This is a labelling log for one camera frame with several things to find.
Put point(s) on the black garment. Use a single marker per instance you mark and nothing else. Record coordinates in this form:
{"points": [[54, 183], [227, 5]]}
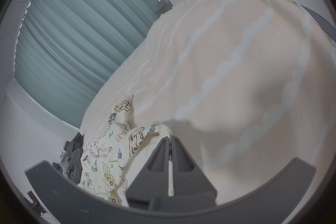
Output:
{"points": [[76, 154]]}

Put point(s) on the white printed pyjama top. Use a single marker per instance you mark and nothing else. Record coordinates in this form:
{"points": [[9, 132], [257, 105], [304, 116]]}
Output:
{"points": [[118, 144]]}

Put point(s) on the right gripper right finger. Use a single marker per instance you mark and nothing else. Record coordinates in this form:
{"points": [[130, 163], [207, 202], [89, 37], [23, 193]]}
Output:
{"points": [[186, 178]]}

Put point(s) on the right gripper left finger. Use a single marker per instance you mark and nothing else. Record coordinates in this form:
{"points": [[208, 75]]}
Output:
{"points": [[154, 181]]}

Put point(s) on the grey bedside table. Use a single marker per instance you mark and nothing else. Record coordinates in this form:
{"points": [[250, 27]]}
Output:
{"points": [[163, 6]]}

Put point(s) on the bed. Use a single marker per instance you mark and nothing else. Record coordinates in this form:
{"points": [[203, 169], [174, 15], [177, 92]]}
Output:
{"points": [[236, 73]]}

